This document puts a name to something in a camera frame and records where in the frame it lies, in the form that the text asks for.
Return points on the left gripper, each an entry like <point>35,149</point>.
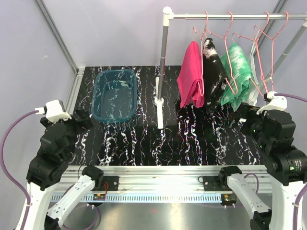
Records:
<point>85,123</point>

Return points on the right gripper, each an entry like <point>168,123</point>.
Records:
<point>246,111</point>

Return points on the black and white trousers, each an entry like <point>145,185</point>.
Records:
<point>214,76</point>

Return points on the pink trousers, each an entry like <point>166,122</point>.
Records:
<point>190,79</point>

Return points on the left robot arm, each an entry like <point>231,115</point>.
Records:
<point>46,169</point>

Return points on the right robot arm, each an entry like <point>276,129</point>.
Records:
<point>285,164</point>

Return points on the green and white trousers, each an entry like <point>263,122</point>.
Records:
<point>242,74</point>

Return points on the white garment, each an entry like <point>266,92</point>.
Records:
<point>253,92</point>

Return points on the teal transparent plastic bin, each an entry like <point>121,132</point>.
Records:
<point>114,96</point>

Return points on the metal clothes rack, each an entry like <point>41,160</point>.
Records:
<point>168,15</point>

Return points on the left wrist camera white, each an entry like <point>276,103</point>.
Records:
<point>53,111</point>

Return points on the aluminium mounting rail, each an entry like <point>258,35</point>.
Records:
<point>159,184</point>

